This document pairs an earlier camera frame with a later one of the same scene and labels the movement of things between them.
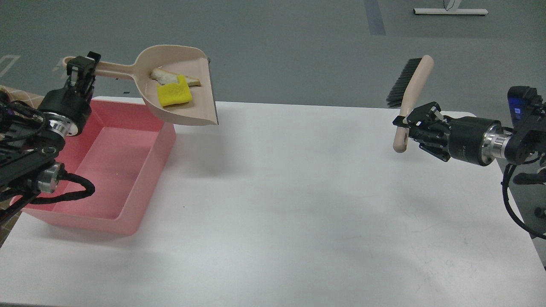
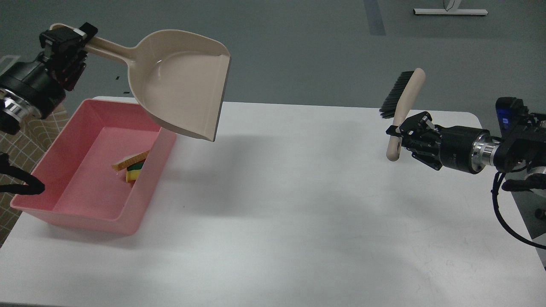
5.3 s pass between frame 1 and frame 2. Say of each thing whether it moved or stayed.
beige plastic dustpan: moved
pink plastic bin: stayed
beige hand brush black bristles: moved
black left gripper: moved
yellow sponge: moved
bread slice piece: moved
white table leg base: stayed
